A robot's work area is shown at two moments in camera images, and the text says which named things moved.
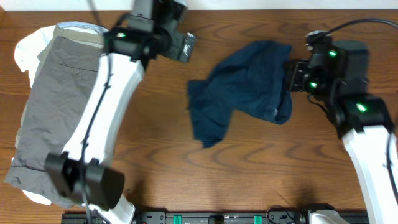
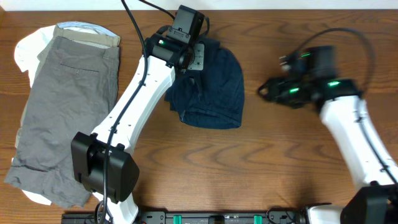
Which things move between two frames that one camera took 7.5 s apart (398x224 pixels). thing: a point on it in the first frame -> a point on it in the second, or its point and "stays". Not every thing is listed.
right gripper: (294, 73) -> (273, 90)
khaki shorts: (90, 38) stays
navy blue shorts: (252, 78) -> (213, 97)
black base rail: (198, 217) stays
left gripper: (176, 40) -> (198, 63)
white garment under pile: (27, 52) stays
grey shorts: (63, 83) stays
